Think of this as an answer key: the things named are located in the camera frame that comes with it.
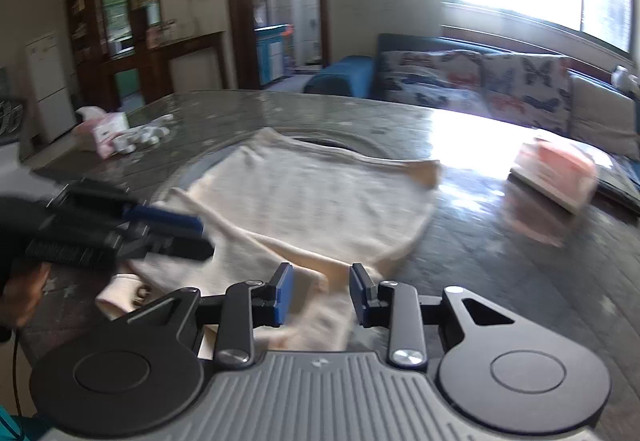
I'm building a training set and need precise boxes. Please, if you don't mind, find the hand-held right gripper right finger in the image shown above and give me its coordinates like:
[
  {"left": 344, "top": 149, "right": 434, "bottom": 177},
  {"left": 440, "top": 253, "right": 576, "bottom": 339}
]
[{"left": 349, "top": 262, "right": 516, "bottom": 369}]

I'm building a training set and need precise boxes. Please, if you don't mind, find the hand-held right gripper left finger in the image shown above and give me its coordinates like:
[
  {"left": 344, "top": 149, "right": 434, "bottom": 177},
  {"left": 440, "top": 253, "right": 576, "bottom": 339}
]
[{"left": 122, "top": 262, "right": 296, "bottom": 370}]

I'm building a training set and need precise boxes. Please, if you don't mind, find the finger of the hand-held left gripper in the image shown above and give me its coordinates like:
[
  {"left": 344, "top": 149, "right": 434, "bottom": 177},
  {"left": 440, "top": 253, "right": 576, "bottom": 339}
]
[
  {"left": 145, "top": 235, "right": 216, "bottom": 262},
  {"left": 122, "top": 202, "right": 205, "bottom": 237}
]

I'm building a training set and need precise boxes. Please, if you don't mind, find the peach long-sleeved garment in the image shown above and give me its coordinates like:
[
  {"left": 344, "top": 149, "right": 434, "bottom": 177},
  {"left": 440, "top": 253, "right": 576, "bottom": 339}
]
[{"left": 95, "top": 127, "right": 442, "bottom": 352}]

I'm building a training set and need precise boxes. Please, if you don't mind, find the person's left hand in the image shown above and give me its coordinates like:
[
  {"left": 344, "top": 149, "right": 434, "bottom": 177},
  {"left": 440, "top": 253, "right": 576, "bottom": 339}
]
[{"left": 0, "top": 265, "right": 52, "bottom": 328}]

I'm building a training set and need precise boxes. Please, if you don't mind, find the pink white tissue pack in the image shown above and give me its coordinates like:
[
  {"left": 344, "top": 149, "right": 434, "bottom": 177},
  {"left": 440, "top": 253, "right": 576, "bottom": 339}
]
[
  {"left": 507, "top": 136, "right": 598, "bottom": 214},
  {"left": 75, "top": 106, "right": 130, "bottom": 158}
]

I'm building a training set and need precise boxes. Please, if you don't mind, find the white refrigerator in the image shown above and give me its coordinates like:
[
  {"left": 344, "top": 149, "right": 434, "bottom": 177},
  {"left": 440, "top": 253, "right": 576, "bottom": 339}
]
[{"left": 25, "top": 32, "right": 76, "bottom": 144}]

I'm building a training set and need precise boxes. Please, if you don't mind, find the dark wooden sideboard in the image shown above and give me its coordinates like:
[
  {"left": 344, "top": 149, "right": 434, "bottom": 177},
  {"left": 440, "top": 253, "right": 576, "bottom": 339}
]
[{"left": 75, "top": 31, "right": 228, "bottom": 114}]

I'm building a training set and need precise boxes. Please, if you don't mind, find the blue white cabinet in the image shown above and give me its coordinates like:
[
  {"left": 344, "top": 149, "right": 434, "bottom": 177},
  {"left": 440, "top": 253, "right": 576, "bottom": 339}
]
[{"left": 254, "top": 24, "right": 295, "bottom": 87}]

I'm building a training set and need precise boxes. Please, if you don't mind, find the wooden shelf cabinet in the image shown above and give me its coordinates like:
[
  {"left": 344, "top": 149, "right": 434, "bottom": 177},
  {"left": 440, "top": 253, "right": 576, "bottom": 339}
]
[{"left": 64, "top": 0, "right": 166, "bottom": 92}]

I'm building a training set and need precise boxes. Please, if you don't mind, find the person's teal clothing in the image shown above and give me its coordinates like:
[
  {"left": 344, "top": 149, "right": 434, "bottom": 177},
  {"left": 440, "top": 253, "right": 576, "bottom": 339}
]
[{"left": 0, "top": 403, "right": 48, "bottom": 441}]

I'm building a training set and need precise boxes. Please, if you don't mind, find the blue sofa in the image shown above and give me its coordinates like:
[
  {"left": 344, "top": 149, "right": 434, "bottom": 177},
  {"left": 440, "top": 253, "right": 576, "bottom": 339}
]
[{"left": 304, "top": 32, "right": 640, "bottom": 162}]

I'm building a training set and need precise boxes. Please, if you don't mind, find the butterfly print cushion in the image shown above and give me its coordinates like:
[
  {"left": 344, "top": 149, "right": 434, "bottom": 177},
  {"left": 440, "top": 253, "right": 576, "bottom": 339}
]
[
  {"left": 382, "top": 50, "right": 493, "bottom": 119},
  {"left": 480, "top": 54, "right": 573, "bottom": 134}
]

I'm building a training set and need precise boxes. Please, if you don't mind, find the grey cushion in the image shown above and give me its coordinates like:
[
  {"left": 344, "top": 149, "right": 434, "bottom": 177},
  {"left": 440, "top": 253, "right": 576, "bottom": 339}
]
[{"left": 570, "top": 74, "right": 640, "bottom": 157}]

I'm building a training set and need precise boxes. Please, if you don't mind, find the dark wooden door frame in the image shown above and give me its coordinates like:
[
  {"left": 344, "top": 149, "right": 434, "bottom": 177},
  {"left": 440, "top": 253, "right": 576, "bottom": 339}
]
[{"left": 224, "top": 0, "right": 333, "bottom": 89}]

